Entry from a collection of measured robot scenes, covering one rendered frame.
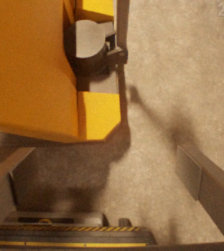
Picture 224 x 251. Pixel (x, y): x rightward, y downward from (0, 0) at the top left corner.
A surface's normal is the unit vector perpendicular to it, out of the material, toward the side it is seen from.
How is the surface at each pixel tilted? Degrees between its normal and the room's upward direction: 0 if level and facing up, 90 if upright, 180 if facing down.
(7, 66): 74
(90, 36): 0
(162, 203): 0
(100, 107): 22
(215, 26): 0
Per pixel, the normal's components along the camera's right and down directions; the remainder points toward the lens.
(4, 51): 0.95, -0.10
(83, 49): -0.02, -0.15
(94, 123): 0.35, -0.17
